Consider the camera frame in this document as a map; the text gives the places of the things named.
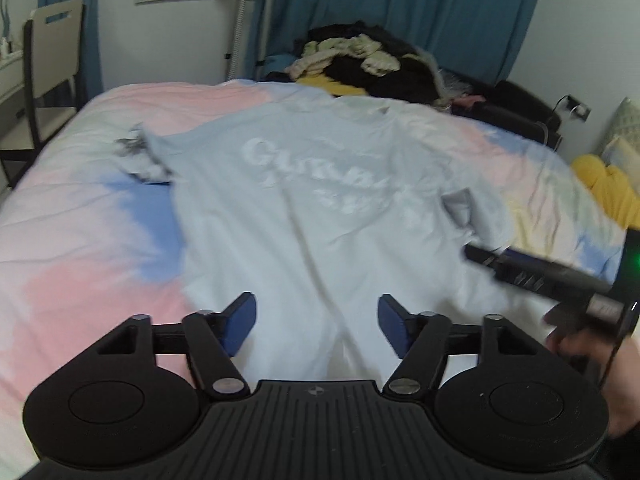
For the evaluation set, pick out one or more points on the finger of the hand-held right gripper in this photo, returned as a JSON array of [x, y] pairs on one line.
[[505, 266]]

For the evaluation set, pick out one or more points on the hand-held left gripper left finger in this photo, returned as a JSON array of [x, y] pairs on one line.
[[241, 324]]

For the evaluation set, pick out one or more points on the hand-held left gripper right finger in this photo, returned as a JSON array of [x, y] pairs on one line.
[[392, 321]]

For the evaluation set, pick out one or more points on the white printed t-shirt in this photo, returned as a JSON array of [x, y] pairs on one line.
[[310, 210]]

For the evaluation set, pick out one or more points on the pile of black clothes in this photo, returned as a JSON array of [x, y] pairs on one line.
[[400, 75]]

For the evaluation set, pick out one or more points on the person's right hand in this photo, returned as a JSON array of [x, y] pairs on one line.
[[620, 390]]

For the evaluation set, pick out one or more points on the yellow plush pillow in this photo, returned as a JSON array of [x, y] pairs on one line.
[[607, 185]]

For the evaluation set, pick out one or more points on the black bag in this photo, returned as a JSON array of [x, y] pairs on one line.
[[515, 105]]

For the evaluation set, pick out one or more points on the pink garment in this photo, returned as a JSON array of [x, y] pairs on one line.
[[466, 102]]

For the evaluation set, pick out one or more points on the patterned pillow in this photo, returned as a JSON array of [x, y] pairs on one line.
[[625, 125]]

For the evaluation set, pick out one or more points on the bed with pastel sheet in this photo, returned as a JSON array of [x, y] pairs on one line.
[[75, 285]]

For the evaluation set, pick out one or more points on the yellow garment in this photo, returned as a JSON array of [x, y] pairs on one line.
[[335, 85]]

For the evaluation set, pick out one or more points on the cream knitted garment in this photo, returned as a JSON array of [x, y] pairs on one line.
[[345, 52]]

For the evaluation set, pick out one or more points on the garment steamer stand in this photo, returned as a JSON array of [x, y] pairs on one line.
[[240, 20]]

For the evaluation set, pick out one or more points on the white desk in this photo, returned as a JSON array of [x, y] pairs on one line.
[[9, 80]]

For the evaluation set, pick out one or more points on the wall socket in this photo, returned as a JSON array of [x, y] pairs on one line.
[[577, 107]]

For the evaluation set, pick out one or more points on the beige chair with black frame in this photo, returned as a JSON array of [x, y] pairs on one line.
[[50, 45]]

